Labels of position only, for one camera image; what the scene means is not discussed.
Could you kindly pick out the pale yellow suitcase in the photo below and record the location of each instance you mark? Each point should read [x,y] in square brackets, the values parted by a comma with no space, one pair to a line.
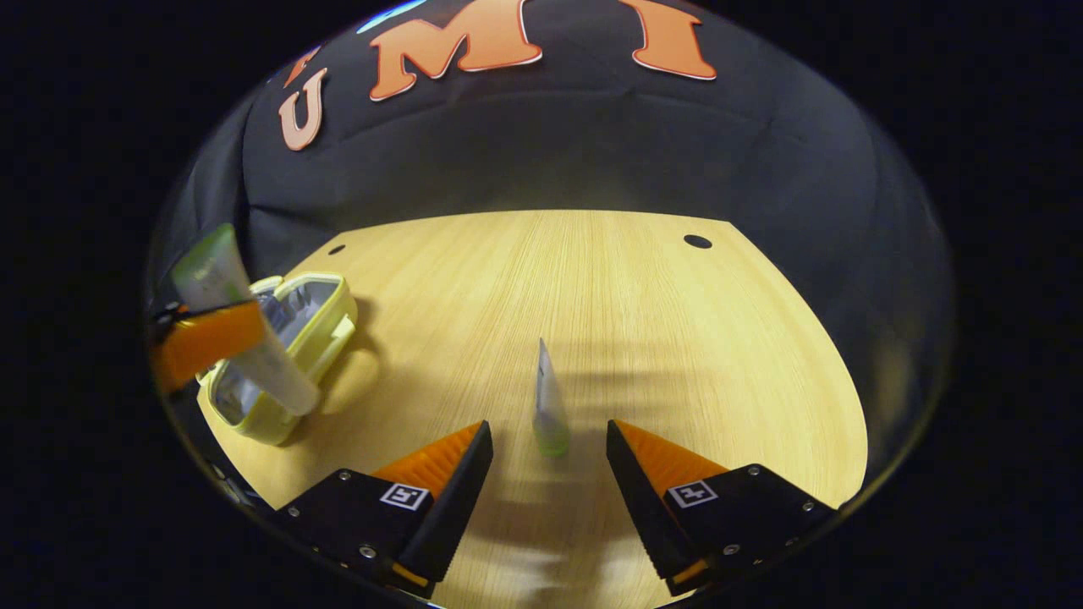
[326,321]

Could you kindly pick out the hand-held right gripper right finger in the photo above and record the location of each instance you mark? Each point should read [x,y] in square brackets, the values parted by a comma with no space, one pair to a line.
[647,512]

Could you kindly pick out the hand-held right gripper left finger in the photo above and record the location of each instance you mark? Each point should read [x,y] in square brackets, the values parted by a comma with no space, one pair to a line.
[453,507]

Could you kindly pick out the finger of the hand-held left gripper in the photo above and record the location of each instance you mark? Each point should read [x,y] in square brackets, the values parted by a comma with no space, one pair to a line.
[211,338]

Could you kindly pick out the large white green-label tube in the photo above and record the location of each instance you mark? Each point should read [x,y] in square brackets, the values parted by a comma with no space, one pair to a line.
[279,372]

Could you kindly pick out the small white green-cap tube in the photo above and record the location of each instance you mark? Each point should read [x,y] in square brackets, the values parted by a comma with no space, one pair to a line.
[550,406]

